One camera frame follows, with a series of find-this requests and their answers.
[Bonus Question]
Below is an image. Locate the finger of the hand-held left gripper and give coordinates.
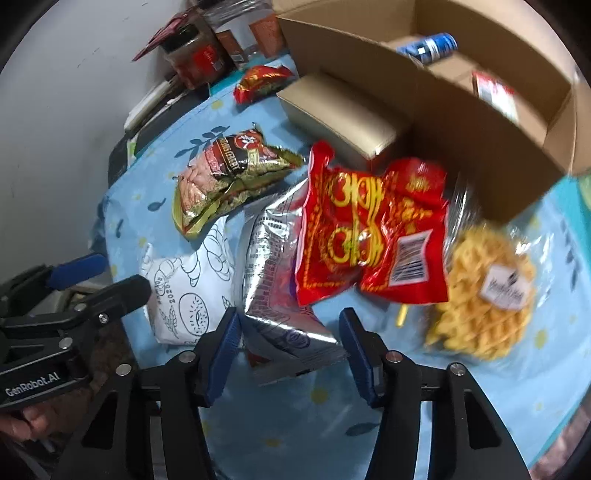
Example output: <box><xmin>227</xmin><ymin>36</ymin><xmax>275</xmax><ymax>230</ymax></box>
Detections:
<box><xmin>0</xmin><ymin>275</ymin><xmax>153</xmax><ymax>352</ymax></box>
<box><xmin>0</xmin><ymin>253</ymin><xmax>109</xmax><ymax>306</ymax></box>

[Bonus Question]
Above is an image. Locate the dark lid glass jar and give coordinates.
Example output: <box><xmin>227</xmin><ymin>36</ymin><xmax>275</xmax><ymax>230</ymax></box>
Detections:
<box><xmin>165</xmin><ymin>24</ymin><xmax>228</xmax><ymax>89</ymax></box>

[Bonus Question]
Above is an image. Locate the person's left hand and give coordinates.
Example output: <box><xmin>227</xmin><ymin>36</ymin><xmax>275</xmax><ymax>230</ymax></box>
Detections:
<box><xmin>0</xmin><ymin>401</ymin><xmax>70</xmax><ymax>444</ymax></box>

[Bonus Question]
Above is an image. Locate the pink blanket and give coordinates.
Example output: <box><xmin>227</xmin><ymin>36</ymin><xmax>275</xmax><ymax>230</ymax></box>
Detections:
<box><xmin>526</xmin><ymin>406</ymin><xmax>591</xmax><ymax>480</ymax></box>

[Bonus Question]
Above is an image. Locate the small red noodle packet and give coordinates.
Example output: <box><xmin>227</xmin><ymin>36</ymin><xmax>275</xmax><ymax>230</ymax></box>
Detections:
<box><xmin>233</xmin><ymin>65</ymin><xmax>296</xmax><ymax>106</ymax></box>

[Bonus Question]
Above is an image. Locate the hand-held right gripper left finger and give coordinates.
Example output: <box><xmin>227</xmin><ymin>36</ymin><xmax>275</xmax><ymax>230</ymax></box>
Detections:
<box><xmin>51</xmin><ymin>308</ymin><xmax>242</xmax><ymax>480</ymax></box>

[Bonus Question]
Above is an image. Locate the large cardboard box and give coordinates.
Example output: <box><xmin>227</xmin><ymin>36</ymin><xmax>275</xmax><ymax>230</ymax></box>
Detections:
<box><xmin>272</xmin><ymin>0</ymin><xmax>591</xmax><ymax>223</ymax></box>

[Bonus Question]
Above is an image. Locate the clear glass jar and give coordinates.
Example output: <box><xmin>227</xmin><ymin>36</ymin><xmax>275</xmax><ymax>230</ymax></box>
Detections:
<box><xmin>213</xmin><ymin>14</ymin><xmax>259</xmax><ymax>70</ymax></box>
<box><xmin>249</xmin><ymin>10</ymin><xmax>288</xmax><ymax>58</ymax></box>

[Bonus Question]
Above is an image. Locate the white bread print bag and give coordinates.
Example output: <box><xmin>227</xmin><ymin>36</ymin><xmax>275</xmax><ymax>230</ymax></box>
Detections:
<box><xmin>139</xmin><ymin>215</ymin><xmax>244</xmax><ymax>347</ymax></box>

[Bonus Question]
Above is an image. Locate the small red white-label packet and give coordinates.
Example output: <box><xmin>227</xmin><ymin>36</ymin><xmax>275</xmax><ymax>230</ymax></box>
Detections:
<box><xmin>471</xmin><ymin>71</ymin><xmax>517</xmax><ymax>121</ymax></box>

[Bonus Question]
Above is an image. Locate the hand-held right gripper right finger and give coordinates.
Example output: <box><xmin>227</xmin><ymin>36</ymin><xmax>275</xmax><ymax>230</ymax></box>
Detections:
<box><xmin>338</xmin><ymin>307</ymin><xmax>532</xmax><ymax>480</ymax></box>

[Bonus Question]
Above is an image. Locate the clear bag of waffle crisps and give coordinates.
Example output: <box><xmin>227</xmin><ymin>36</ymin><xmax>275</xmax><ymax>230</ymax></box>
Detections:
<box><xmin>422</xmin><ymin>182</ymin><xmax>555</xmax><ymax>363</ymax></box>

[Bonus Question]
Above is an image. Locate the silver snack packet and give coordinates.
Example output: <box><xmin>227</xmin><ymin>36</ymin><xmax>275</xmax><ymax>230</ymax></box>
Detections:
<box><xmin>233</xmin><ymin>185</ymin><xmax>349</xmax><ymax>385</ymax></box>

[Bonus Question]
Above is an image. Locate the large red snack packet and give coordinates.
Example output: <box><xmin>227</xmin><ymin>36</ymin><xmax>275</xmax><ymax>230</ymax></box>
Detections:
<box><xmin>294</xmin><ymin>141</ymin><xmax>451</xmax><ymax>306</ymax></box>

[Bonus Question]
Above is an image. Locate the white book stack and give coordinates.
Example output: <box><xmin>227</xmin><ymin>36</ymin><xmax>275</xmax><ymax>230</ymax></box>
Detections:
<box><xmin>124</xmin><ymin>78</ymin><xmax>185</xmax><ymax>136</ymax></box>

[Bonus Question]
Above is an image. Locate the gold green nut packet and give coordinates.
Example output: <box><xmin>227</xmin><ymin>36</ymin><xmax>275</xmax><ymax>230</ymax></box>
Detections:
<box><xmin>172</xmin><ymin>122</ymin><xmax>305</xmax><ymax>240</ymax></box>

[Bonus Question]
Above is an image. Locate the red paper card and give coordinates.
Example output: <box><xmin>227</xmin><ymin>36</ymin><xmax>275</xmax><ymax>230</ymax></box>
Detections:
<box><xmin>133</xmin><ymin>8</ymin><xmax>200</xmax><ymax>63</ymax></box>

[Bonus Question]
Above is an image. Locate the blue white can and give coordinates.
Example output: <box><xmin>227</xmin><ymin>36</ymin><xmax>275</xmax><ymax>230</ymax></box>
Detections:
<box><xmin>397</xmin><ymin>32</ymin><xmax>459</xmax><ymax>65</ymax></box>

